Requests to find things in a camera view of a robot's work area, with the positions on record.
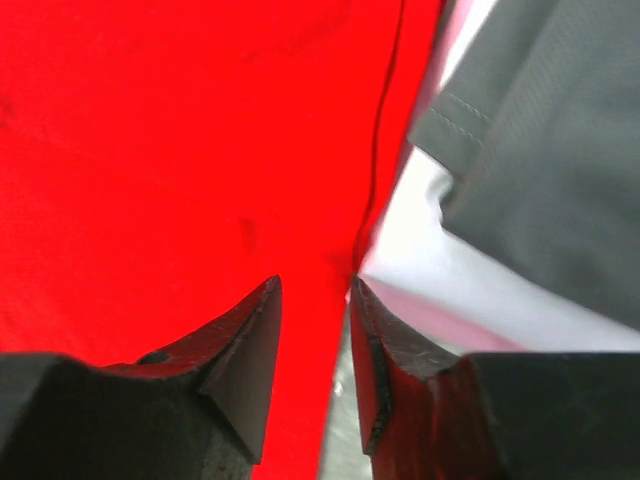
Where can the red t-shirt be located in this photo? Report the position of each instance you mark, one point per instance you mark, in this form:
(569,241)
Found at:
(160,159)

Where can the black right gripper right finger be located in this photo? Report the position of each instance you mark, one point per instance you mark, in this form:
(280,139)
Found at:
(426,413)

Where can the folded white t-shirt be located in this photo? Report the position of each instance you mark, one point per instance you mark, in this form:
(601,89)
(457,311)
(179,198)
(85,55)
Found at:
(514,222)

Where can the folded dark grey t-shirt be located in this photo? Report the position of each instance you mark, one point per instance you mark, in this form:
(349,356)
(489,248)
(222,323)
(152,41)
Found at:
(539,127)

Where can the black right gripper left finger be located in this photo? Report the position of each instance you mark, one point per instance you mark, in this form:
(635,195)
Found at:
(194,409)

